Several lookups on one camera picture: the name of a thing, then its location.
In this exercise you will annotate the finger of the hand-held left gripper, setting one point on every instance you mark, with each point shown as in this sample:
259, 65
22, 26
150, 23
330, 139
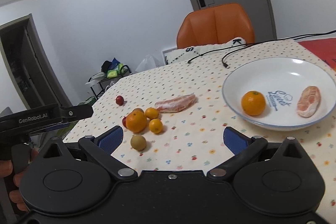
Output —
59, 127
76, 112

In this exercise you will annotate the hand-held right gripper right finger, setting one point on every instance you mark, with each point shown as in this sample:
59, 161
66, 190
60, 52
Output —
235, 140

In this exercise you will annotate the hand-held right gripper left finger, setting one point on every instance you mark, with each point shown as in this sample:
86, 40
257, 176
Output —
110, 138

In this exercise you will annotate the small red fruit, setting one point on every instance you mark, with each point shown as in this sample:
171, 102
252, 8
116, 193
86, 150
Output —
124, 121

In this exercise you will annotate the brown longan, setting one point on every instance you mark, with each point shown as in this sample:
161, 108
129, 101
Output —
138, 110
138, 142

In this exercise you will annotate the large orange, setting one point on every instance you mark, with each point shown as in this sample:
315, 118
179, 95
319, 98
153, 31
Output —
136, 122

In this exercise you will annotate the dark red jujube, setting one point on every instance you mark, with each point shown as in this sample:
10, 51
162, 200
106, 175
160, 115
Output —
119, 100

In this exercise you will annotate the medium orange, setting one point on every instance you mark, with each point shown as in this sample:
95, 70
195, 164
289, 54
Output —
253, 103

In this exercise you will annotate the small orange kumquat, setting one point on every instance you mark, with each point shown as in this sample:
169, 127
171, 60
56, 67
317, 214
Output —
151, 113
155, 126

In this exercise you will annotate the peeled pomelo segment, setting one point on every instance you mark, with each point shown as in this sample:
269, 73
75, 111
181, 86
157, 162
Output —
176, 104

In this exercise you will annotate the white plate with blue rim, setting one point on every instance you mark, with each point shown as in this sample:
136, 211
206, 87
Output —
262, 77

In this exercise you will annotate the peeled mandarin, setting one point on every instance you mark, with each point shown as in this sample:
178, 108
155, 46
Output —
308, 102

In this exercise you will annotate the person's left hand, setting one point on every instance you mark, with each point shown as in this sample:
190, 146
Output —
5, 169

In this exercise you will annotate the black metal rack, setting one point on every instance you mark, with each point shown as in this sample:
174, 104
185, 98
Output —
98, 85

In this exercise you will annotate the dotted cream tablecloth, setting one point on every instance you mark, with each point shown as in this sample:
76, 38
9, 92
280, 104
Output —
197, 121

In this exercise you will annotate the green packet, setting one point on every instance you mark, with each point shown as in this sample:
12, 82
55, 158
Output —
113, 74

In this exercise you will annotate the blue bag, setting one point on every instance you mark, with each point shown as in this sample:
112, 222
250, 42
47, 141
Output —
116, 62

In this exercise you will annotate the clear plastic bag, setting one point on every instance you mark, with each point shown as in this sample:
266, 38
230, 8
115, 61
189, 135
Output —
147, 64

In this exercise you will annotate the white fluffy lettered cushion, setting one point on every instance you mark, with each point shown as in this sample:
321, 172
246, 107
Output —
181, 54

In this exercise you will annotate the orange leather chair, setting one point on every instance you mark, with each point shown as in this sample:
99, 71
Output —
215, 24

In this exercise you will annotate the red and orange mat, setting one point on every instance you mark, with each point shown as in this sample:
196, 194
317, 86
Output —
320, 49

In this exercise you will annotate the dark wooden door frame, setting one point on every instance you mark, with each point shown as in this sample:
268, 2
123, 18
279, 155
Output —
34, 56

